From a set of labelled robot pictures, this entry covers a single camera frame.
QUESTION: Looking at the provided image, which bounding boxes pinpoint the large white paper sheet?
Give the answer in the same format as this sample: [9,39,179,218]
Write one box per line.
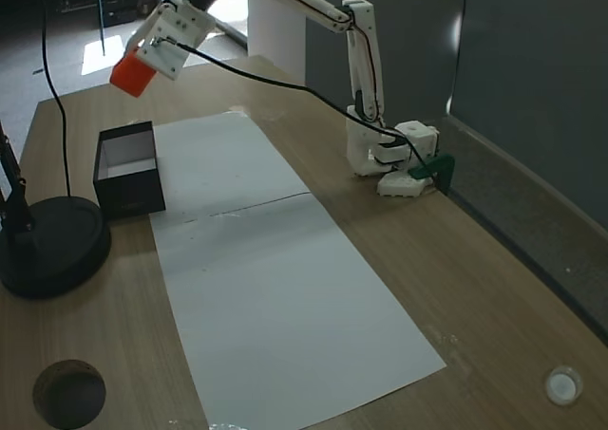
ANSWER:
[148,193,448,427]

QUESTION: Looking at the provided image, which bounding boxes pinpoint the black stand cable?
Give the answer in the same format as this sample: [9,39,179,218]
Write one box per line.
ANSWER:
[40,0,72,198]

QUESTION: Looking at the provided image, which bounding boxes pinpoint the grey partition panel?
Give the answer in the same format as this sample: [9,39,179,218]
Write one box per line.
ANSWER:
[446,0,608,348]

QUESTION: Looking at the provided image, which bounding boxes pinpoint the black camera cable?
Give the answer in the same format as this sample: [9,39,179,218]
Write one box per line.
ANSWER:
[159,38,431,168]

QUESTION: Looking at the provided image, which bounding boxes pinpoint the orange square block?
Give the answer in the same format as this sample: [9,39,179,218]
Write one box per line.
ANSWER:
[109,47,158,100]

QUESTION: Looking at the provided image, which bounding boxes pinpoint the green table clamp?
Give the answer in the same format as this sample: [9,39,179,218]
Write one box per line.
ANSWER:
[409,153,457,195]

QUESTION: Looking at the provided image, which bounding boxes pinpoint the small white round cap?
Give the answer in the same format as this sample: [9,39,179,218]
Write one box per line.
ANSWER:
[542,365,584,406]

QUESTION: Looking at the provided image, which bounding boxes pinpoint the black round-base stand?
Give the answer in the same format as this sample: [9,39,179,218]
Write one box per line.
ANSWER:
[0,121,113,300]

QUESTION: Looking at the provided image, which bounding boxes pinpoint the dark open-top box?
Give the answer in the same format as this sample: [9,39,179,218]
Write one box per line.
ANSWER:
[91,120,167,221]

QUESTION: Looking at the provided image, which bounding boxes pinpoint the small white paper sheet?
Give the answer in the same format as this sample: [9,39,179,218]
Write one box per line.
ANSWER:
[150,109,313,223]

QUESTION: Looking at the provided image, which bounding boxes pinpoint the white round column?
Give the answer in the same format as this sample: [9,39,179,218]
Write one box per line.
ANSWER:
[246,0,308,78]

